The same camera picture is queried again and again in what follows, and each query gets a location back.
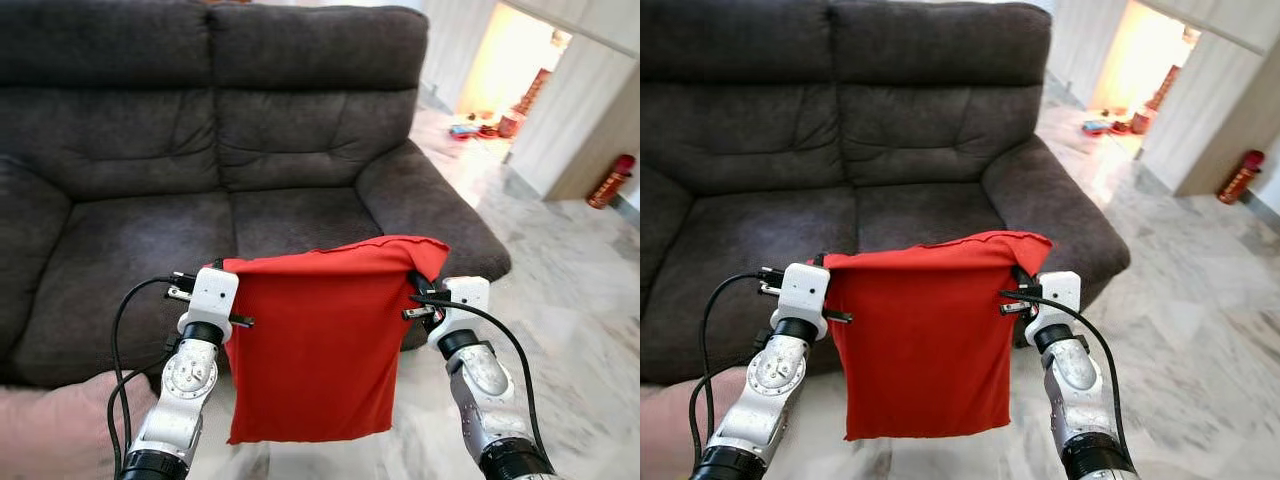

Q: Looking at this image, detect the red pillow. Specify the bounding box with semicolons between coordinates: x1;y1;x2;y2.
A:
822;231;1053;441
222;235;451;445

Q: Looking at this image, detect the dark brown two-seat sofa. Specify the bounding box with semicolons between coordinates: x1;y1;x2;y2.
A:
640;0;1131;386
0;0;513;389

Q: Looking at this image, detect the pale pink pillow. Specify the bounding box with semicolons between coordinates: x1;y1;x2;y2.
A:
640;365;751;480
0;370;161;480

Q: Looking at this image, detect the red patterned stack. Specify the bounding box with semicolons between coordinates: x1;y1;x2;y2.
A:
1130;65;1181;136
498;68;551;139

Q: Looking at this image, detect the red fire extinguisher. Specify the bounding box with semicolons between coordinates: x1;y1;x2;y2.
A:
1217;150;1266;206
587;154;637;210

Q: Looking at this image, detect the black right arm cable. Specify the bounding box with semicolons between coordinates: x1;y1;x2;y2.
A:
405;290;549;461
998;288;1131;466

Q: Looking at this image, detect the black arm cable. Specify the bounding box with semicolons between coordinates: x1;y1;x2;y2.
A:
998;288;1131;466
405;290;549;461
108;272;196;476
688;268;786;471

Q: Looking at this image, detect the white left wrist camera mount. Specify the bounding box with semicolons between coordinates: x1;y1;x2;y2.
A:
778;262;833;341
187;266;241;343

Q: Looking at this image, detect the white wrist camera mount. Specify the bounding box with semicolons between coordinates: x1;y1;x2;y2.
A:
187;266;241;343
1025;271;1083;346
430;277;491;348
778;262;833;341

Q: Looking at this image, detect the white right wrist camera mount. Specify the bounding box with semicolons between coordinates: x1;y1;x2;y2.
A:
430;277;491;348
1025;271;1083;346

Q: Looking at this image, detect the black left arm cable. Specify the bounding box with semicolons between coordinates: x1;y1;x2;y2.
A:
688;268;786;471
108;272;196;476

